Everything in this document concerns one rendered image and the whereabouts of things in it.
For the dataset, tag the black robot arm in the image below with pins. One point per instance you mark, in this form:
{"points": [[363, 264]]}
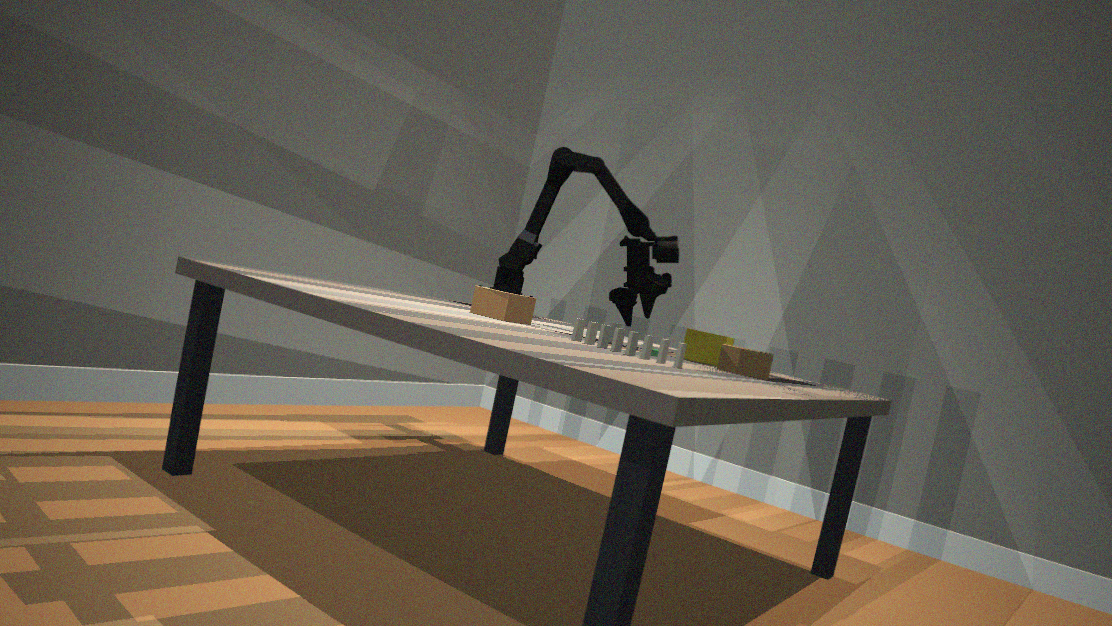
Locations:
{"points": [[509, 275]]}

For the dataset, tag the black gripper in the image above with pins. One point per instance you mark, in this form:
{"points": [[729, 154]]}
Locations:
{"points": [[625, 298]]}

